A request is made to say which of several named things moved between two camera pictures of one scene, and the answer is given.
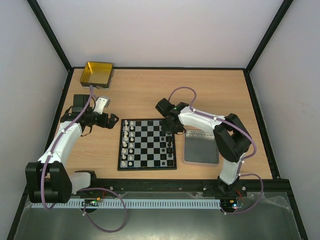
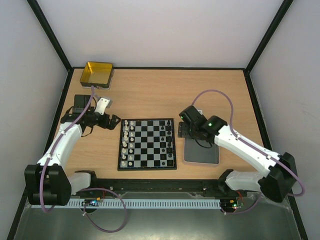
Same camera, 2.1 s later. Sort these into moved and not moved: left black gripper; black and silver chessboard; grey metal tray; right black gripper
Moved: right black gripper
Not moved: left black gripper; black and silver chessboard; grey metal tray
